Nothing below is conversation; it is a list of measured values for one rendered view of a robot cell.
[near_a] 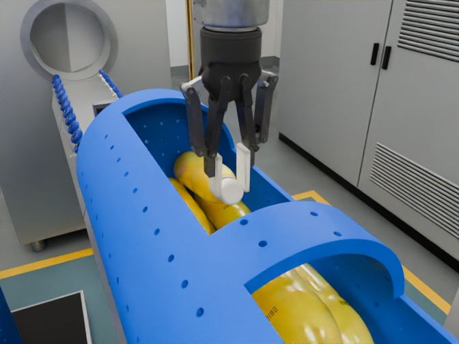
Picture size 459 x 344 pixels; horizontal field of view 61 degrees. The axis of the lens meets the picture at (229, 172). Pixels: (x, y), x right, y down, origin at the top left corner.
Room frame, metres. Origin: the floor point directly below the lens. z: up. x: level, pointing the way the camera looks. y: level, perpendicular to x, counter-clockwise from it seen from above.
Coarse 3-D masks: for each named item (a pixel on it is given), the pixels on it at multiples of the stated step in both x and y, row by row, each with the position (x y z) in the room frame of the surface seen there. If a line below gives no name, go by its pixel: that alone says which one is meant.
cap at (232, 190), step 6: (222, 180) 0.50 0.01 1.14; (228, 180) 0.49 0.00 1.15; (234, 180) 0.49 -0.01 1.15; (222, 186) 0.48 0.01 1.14; (228, 186) 0.48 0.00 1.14; (234, 186) 0.49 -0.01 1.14; (240, 186) 0.49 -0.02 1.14; (222, 192) 0.48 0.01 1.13; (228, 192) 0.48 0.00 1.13; (234, 192) 0.49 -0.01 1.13; (240, 192) 0.49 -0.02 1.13; (222, 198) 0.48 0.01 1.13; (228, 198) 0.48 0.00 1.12; (234, 198) 0.48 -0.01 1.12; (240, 198) 0.49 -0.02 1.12; (228, 204) 0.48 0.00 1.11
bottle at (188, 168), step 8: (184, 152) 0.63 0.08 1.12; (192, 152) 0.63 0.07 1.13; (176, 160) 0.62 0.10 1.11; (184, 160) 0.60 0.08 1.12; (192, 160) 0.58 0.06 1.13; (200, 160) 0.57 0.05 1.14; (176, 168) 0.61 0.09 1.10; (184, 168) 0.58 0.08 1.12; (192, 168) 0.56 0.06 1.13; (200, 168) 0.54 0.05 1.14; (224, 168) 0.53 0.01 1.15; (176, 176) 0.61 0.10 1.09; (184, 176) 0.57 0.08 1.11; (192, 176) 0.54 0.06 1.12; (200, 176) 0.52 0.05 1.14; (224, 176) 0.51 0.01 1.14; (232, 176) 0.52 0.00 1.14; (184, 184) 0.58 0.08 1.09; (192, 184) 0.54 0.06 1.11; (200, 184) 0.51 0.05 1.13; (208, 184) 0.50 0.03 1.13; (200, 192) 0.51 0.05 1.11; (208, 192) 0.50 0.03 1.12; (208, 200) 0.51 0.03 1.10; (216, 200) 0.50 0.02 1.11
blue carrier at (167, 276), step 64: (128, 128) 0.52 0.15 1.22; (128, 192) 0.38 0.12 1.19; (192, 192) 0.68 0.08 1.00; (256, 192) 0.57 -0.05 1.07; (128, 256) 0.31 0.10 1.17; (192, 256) 0.26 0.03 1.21; (256, 256) 0.24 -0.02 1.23; (320, 256) 0.24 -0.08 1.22; (384, 256) 0.28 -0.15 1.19; (128, 320) 0.26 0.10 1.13; (192, 320) 0.20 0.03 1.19; (256, 320) 0.18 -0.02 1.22; (384, 320) 0.31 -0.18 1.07
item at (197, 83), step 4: (200, 76) 0.47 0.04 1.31; (192, 80) 0.47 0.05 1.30; (196, 80) 0.47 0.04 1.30; (200, 80) 0.47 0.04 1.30; (184, 84) 0.47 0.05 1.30; (188, 84) 0.46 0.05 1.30; (192, 84) 0.46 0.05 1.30; (196, 84) 0.47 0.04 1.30; (200, 84) 0.47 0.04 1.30; (196, 88) 0.47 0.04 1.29; (200, 88) 0.47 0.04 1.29; (200, 92) 0.47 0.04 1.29; (200, 96) 0.46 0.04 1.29
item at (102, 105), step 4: (108, 100) 1.03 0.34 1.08; (112, 100) 1.03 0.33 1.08; (92, 104) 1.01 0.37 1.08; (96, 104) 1.00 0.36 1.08; (100, 104) 1.01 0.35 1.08; (104, 104) 1.01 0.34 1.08; (108, 104) 1.02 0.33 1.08; (96, 108) 0.99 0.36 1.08; (100, 108) 0.99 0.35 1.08; (104, 108) 1.00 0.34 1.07; (96, 112) 1.00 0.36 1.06
